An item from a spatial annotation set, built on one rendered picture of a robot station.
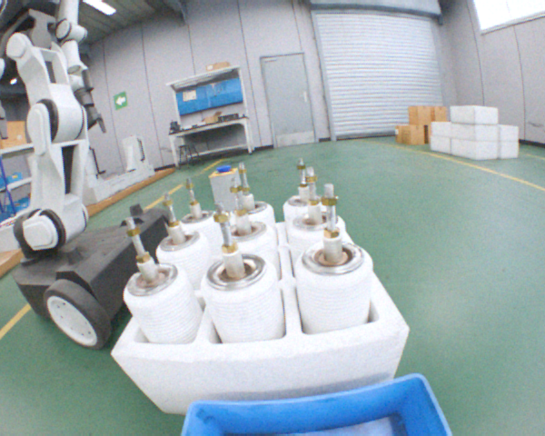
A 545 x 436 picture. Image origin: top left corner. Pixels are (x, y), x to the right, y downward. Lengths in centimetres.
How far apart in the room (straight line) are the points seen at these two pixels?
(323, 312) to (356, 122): 540
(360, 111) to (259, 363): 552
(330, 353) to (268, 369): 7
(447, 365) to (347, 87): 543
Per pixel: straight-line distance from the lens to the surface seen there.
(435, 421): 34
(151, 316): 32
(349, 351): 29
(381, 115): 583
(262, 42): 572
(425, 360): 51
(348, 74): 568
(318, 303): 28
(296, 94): 542
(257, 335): 30
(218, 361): 30
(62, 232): 88
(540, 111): 564
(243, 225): 38
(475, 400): 50
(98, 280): 65
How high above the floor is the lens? 40
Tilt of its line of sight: 21 degrees down
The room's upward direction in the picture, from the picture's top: 9 degrees counter-clockwise
